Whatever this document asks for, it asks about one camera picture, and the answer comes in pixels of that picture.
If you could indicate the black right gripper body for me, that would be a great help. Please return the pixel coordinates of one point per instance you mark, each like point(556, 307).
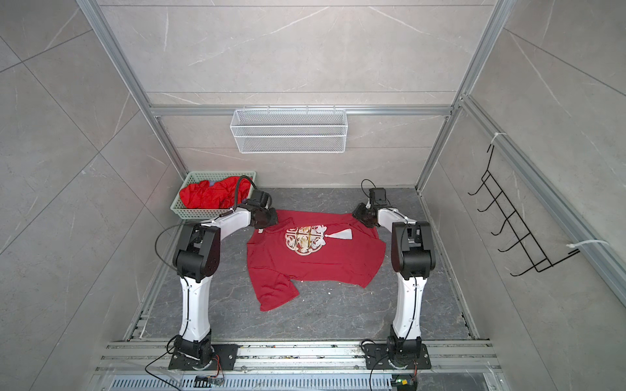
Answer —
point(364, 214)

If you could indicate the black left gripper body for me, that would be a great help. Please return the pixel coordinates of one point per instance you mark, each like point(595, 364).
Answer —
point(270, 217)

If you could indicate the dark red printed t-shirt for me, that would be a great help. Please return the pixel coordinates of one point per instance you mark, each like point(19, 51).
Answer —
point(308, 246)

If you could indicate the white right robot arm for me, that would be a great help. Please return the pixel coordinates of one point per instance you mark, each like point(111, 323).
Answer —
point(412, 260)

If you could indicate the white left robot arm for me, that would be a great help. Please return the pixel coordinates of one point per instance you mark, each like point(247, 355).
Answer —
point(196, 260)

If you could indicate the bright red t-shirt in basket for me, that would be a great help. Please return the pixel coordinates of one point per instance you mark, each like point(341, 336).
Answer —
point(190, 198)

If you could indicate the light green perforated plastic basket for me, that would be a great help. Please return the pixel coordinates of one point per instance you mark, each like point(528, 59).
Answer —
point(195, 177)

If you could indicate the green circuit board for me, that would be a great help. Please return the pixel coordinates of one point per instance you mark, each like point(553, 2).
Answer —
point(403, 383)

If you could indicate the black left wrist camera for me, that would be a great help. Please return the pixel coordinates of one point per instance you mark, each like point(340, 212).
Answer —
point(260, 199)

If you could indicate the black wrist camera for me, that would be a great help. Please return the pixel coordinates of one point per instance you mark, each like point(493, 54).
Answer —
point(260, 199)
point(378, 197)

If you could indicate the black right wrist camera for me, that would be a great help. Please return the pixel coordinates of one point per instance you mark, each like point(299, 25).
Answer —
point(378, 197)

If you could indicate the white wire mesh wall basket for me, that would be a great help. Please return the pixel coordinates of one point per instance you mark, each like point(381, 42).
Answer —
point(269, 131)

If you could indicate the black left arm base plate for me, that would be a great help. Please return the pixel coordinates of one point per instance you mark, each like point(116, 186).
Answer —
point(223, 356)

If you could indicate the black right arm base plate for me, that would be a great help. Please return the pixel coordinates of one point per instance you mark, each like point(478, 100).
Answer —
point(380, 357)

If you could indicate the black wire wall hook rack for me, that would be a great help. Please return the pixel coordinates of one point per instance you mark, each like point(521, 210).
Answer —
point(513, 222)

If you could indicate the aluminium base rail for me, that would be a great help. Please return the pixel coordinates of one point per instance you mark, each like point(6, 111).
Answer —
point(297, 365)

